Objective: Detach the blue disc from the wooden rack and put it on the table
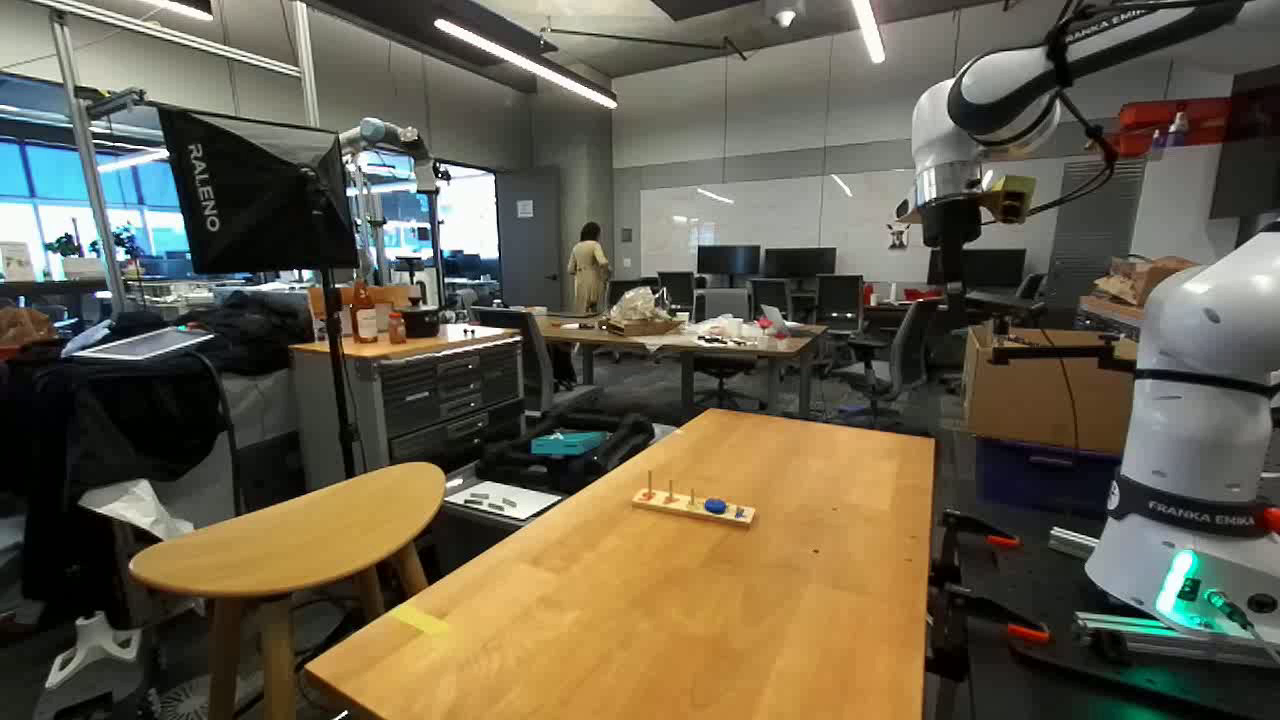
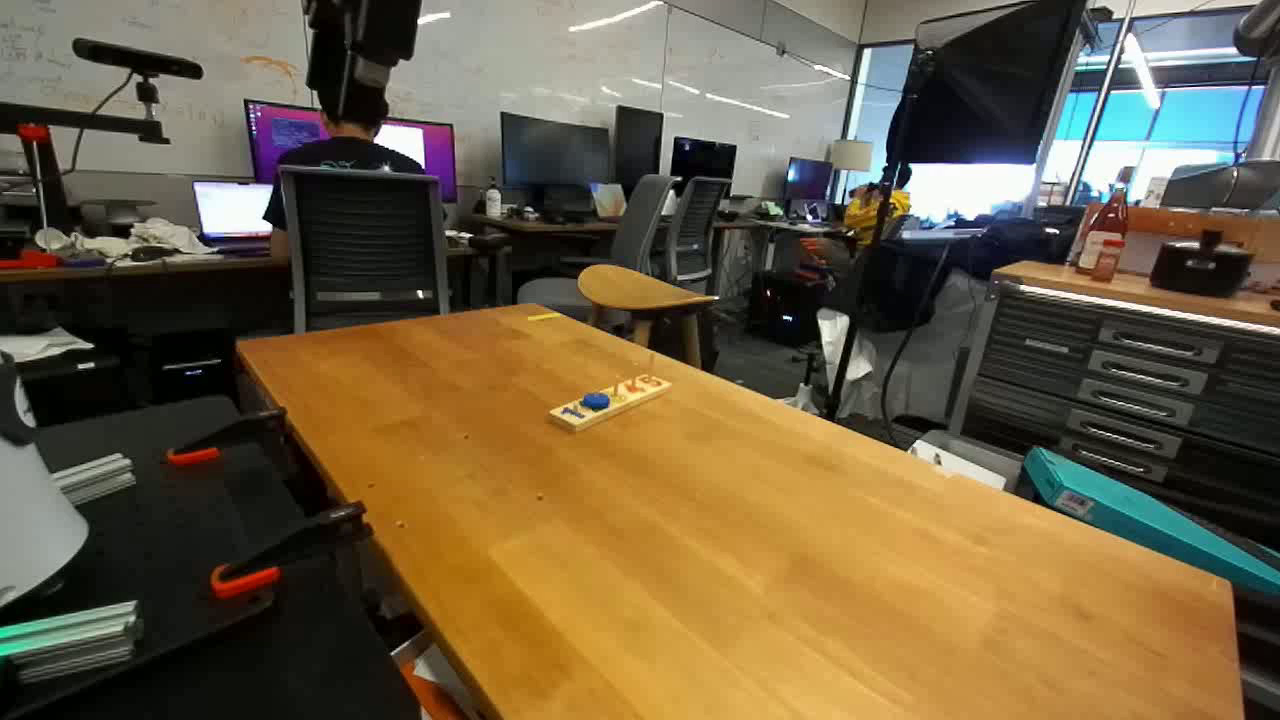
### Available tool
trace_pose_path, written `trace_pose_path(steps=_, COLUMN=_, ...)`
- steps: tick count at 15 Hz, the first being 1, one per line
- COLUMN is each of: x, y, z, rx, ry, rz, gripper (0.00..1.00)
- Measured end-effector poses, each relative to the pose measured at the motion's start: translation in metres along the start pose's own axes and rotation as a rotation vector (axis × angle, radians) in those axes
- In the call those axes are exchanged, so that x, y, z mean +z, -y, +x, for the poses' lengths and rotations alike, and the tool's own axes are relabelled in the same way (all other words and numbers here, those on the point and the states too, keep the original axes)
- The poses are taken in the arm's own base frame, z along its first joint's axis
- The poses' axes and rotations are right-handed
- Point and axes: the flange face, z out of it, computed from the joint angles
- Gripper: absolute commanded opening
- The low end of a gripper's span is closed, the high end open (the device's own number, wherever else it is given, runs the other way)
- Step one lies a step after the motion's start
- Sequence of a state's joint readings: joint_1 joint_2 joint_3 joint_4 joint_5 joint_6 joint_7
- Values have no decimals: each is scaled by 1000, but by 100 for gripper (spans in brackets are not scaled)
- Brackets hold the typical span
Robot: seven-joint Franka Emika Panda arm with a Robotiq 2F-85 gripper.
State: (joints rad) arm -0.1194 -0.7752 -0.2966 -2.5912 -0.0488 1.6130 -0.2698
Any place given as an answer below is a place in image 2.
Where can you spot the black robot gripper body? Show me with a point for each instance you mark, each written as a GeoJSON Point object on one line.
{"type": "Point", "coordinates": [352, 53]}

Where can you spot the blue disc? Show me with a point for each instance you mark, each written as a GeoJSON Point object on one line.
{"type": "Point", "coordinates": [599, 401]}

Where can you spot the wooden rack with slots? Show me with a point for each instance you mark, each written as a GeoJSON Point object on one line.
{"type": "Point", "coordinates": [623, 395]}

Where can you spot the person in black shirt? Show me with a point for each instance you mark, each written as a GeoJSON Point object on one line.
{"type": "Point", "coordinates": [339, 153]}

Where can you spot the purple screen monitor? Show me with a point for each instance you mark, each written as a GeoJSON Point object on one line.
{"type": "Point", "coordinates": [278, 130]}

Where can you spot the grey mesh office chair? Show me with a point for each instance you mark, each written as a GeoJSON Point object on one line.
{"type": "Point", "coordinates": [366, 246]}

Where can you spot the open laptop white screen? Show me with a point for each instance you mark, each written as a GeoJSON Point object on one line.
{"type": "Point", "coordinates": [231, 214]}

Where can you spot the dark computer monitor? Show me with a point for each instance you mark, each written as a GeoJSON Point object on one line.
{"type": "Point", "coordinates": [552, 165]}

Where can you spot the grey office chair background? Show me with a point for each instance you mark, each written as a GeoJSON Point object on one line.
{"type": "Point", "coordinates": [630, 246]}

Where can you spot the small round wooden table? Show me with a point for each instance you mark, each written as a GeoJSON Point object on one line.
{"type": "Point", "coordinates": [642, 296]}

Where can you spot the upper orange black clamp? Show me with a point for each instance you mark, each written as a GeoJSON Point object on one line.
{"type": "Point", "coordinates": [264, 428]}

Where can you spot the orange black clamp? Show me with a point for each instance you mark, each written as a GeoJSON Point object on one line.
{"type": "Point", "coordinates": [264, 428]}
{"type": "Point", "coordinates": [262, 569]}

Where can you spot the lower orange black clamp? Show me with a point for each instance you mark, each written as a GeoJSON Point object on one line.
{"type": "Point", "coordinates": [262, 569]}

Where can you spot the black softbox studio light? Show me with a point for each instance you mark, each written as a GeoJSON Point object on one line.
{"type": "Point", "coordinates": [982, 89]}

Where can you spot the red bottle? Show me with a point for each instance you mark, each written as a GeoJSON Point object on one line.
{"type": "Point", "coordinates": [1103, 243]}

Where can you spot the teal case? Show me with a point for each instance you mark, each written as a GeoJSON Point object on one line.
{"type": "Point", "coordinates": [1151, 520]}

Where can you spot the black box on cabinet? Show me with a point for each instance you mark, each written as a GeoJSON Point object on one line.
{"type": "Point", "coordinates": [1205, 266]}

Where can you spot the grey drawer cabinet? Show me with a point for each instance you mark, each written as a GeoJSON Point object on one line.
{"type": "Point", "coordinates": [1171, 395]}

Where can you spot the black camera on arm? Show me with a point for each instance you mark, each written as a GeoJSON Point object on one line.
{"type": "Point", "coordinates": [139, 56]}

